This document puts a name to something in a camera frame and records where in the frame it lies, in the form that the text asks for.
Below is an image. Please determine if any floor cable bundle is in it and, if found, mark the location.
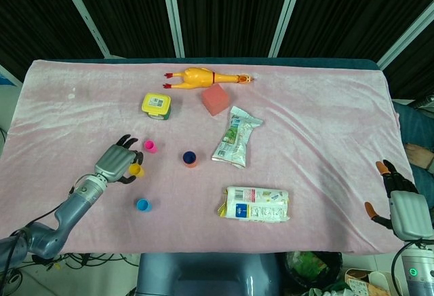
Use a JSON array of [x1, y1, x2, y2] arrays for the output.
[[0, 251, 140, 296]]

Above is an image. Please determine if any white plastic-wrapped tissue pack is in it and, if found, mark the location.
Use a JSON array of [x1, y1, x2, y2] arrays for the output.
[[216, 186, 292, 223]]

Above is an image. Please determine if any person's leg in jeans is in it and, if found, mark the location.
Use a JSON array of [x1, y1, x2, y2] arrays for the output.
[[393, 101, 434, 205]]

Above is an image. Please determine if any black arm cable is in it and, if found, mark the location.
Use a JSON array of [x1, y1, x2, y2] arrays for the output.
[[0, 177, 99, 276]]

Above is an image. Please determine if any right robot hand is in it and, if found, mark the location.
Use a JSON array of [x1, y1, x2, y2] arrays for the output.
[[364, 159, 434, 241]]

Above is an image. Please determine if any black trash bin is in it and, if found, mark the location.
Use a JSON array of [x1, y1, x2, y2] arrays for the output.
[[284, 251, 343, 296]]

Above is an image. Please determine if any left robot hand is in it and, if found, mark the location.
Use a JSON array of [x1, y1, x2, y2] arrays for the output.
[[94, 134, 144, 185]]

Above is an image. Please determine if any cardboard box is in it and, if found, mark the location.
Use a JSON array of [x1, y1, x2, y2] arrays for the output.
[[344, 268, 403, 296]]

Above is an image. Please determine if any yellow rubber chicken toy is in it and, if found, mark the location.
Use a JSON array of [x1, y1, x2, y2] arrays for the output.
[[163, 67, 255, 90]]

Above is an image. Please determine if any green container with yellow lid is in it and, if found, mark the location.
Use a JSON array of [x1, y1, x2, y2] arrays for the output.
[[141, 92, 172, 121]]

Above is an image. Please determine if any blue-grey robot torso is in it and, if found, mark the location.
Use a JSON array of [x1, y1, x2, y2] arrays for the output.
[[135, 252, 281, 296]]

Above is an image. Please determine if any white frame post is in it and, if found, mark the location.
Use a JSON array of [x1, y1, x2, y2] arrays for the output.
[[56, 0, 111, 58], [268, 0, 302, 58], [159, 0, 186, 58], [376, 2, 434, 69]]

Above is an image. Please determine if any pink velvet tablecloth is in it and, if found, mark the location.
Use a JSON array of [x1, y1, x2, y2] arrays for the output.
[[0, 59, 415, 255]]

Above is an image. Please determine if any red foam cube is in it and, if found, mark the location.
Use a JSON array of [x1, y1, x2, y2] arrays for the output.
[[201, 84, 231, 117]]

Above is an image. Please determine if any person's hand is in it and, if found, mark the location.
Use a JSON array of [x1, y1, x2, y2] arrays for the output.
[[406, 143, 434, 171]]

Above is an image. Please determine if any green and white snack bag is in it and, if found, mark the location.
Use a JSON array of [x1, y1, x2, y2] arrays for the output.
[[211, 105, 264, 170]]

